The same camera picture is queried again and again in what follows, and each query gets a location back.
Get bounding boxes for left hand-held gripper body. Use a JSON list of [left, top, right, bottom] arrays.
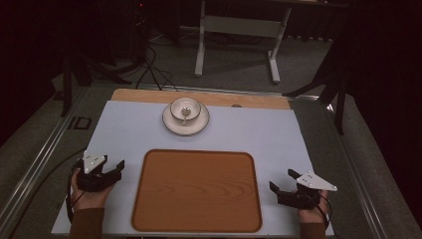
[[77, 150, 122, 193]]

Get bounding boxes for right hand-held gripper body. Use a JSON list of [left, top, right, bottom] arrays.
[[277, 170, 338, 211]]

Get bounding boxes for person's left hand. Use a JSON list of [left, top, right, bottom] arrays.
[[71, 167, 114, 212]]

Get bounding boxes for person's right hand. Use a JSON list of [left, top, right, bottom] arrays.
[[297, 190, 330, 225]]

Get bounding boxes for black floor socket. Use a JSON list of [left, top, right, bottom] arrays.
[[67, 116, 93, 130]]

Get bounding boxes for white table mat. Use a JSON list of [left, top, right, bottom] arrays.
[[51, 100, 334, 238]]

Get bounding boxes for white saucer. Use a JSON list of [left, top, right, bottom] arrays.
[[161, 101, 211, 136]]

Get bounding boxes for wooden tray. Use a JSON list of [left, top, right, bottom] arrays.
[[130, 148, 264, 234]]

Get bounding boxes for white cup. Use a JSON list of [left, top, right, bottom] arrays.
[[169, 97, 202, 122]]

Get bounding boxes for black metal stand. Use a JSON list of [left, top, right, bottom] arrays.
[[283, 33, 348, 135], [60, 33, 133, 118]]

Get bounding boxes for small metal spoon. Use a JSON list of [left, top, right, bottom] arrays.
[[180, 105, 192, 125]]

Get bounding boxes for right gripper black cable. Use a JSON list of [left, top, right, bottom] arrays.
[[307, 191, 333, 231]]

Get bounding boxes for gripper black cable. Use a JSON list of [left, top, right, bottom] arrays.
[[65, 158, 86, 224], [307, 191, 333, 231]]

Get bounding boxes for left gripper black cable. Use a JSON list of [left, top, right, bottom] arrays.
[[65, 158, 86, 224]]

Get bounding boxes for thick black floor cable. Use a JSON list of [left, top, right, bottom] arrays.
[[8, 146, 88, 239]]

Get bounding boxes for metal floor rail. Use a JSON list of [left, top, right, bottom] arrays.
[[325, 102, 390, 239], [0, 85, 90, 231]]

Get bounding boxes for black floor cables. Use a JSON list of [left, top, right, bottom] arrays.
[[133, 41, 179, 93]]

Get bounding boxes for white desk frame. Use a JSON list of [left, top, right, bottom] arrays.
[[193, 0, 294, 85]]

